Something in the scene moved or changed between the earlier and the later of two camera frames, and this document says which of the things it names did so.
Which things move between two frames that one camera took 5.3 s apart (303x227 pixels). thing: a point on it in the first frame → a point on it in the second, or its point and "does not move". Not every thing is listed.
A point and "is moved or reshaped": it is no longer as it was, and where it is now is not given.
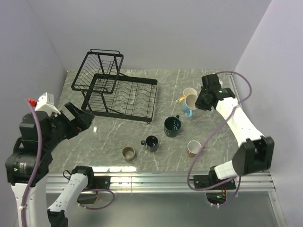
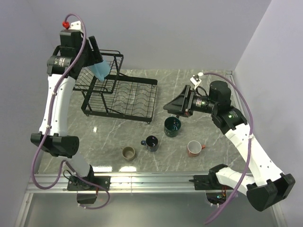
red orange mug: x=193 y=147 does not move
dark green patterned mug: x=172 y=126 does not move
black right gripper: x=199 y=104 → x=182 y=104
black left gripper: x=84 y=119 → x=94 y=53
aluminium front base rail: x=164 y=183 does not move
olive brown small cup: x=128 y=152 does not move
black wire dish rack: x=107 y=91 does not move
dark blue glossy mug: x=152 y=143 does not move
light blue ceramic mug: x=189 y=104 is moved or reshaped
